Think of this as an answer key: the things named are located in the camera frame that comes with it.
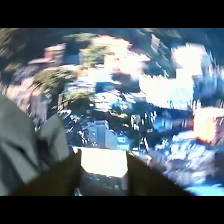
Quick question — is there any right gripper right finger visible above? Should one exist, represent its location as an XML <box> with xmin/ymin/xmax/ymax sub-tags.
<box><xmin>125</xmin><ymin>151</ymin><xmax>191</xmax><ymax>197</ymax></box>

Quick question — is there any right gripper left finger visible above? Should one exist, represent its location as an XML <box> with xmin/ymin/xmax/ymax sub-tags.
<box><xmin>13</xmin><ymin>149</ymin><xmax>83</xmax><ymax>197</ymax></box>

